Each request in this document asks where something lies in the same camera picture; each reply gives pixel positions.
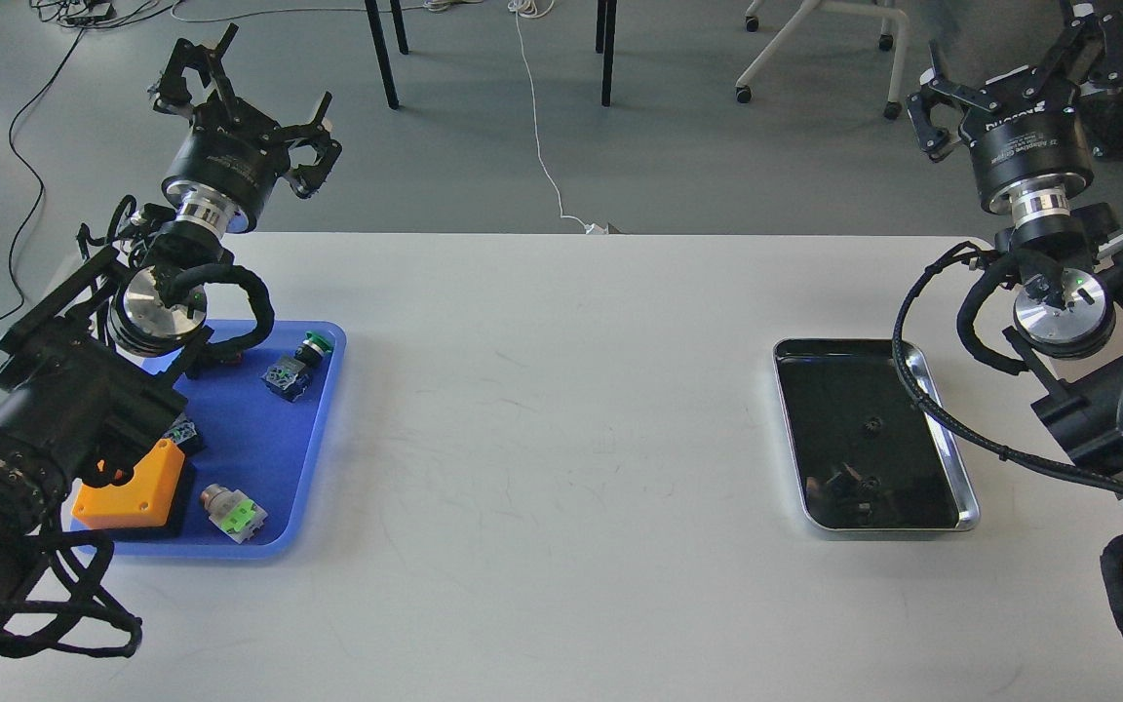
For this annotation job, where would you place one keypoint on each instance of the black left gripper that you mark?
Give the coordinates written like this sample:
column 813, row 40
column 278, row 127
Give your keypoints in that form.
column 220, row 164

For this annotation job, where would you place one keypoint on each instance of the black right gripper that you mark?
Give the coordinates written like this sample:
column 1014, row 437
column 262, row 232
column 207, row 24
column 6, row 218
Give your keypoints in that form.
column 1025, row 146

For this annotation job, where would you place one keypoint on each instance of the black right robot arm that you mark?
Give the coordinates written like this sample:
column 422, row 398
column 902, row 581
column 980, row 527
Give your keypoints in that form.
column 1049, row 300

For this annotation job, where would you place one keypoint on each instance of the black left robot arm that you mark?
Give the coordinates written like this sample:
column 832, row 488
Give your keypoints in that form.
column 90, row 370

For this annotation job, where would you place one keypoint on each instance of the orange industrial button box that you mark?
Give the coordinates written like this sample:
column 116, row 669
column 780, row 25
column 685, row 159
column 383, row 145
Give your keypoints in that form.
column 152, row 505

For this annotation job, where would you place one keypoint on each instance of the white rolling chair base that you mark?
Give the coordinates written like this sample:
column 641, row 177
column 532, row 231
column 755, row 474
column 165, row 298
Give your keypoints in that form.
column 791, row 60

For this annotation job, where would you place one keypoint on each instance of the blue plastic tray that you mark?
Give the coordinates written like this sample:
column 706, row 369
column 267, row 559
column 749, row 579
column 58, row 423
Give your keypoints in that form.
column 256, row 442

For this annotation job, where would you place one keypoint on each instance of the red mushroom push button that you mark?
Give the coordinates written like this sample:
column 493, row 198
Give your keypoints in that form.
column 185, row 434

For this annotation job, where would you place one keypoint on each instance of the shiny metal tray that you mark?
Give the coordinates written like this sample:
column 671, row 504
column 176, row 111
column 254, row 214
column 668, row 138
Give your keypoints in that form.
column 867, row 459

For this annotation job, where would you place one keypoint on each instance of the black selector switch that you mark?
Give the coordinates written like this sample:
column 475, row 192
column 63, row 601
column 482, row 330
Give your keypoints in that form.
column 209, row 357

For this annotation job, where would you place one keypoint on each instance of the green push button switch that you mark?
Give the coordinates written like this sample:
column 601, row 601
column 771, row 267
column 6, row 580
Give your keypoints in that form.
column 293, row 373

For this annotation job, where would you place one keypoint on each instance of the grey green contact switch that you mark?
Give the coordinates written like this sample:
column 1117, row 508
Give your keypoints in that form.
column 232, row 512

